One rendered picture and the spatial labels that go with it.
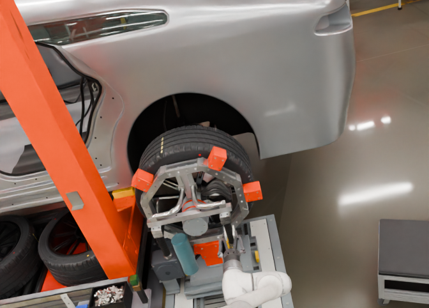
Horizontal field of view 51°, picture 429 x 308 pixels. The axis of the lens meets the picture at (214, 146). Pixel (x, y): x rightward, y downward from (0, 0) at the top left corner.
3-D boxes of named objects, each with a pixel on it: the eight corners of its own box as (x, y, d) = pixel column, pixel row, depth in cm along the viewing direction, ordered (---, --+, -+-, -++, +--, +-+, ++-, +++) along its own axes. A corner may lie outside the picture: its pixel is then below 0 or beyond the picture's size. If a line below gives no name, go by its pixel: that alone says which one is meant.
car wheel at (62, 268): (133, 204, 346) (123, 181, 333) (150, 263, 292) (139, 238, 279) (51, 238, 336) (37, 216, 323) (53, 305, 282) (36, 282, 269)
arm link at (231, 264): (245, 279, 200) (244, 269, 205) (241, 266, 195) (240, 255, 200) (225, 283, 201) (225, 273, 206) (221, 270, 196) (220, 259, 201)
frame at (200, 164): (253, 225, 255) (233, 149, 225) (255, 234, 249) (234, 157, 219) (161, 243, 260) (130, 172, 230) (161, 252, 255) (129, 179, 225)
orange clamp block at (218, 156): (219, 163, 230) (226, 149, 226) (220, 172, 224) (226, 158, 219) (207, 159, 229) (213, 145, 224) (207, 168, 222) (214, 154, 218)
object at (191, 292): (258, 244, 309) (255, 234, 303) (264, 286, 279) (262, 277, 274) (188, 257, 314) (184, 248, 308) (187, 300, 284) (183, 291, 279)
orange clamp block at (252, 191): (244, 193, 243) (261, 190, 242) (246, 202, 236) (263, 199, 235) (242, 183, 239) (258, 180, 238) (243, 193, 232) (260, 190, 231)
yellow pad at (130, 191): (137, 181, 299) (135, 176, 296) (135, 195, 287) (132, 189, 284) (117, 185, 300) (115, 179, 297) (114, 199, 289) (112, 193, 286)
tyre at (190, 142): (191, 228, 290) (273, 174, 267) (191, 256, 270) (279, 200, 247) (115, 169, 260) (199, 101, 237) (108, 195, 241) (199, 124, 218)
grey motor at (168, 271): (192, 245, 322) (179, 211, 303) (192, 294, 288) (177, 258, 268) (168, 250, 324) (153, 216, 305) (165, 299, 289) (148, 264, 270)
